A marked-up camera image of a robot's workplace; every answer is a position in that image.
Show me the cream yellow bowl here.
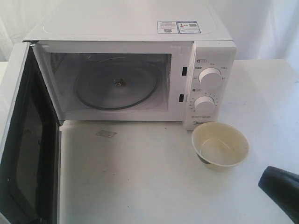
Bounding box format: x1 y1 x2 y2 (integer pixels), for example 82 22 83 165
191 122 250 171

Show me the white microwave door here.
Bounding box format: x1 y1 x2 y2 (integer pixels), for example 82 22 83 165
0 42 61 224

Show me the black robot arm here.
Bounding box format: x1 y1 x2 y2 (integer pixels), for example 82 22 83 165
258 166 299 224

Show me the white microwave oven body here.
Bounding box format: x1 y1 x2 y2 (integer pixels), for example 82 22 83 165
24 0 236 130

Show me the glass turntable plate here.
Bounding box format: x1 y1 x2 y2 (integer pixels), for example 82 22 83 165
74 57 160 111

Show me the clear tape patch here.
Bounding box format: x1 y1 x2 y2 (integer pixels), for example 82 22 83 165
96 130 116 138

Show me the lower white control knob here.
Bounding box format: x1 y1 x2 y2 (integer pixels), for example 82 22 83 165
194 96 215 115

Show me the white control knob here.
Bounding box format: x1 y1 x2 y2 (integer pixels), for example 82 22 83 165
194 96 215 115
199 67 222 90

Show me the upper white control knob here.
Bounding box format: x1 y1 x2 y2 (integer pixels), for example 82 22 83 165
199 67 222 90

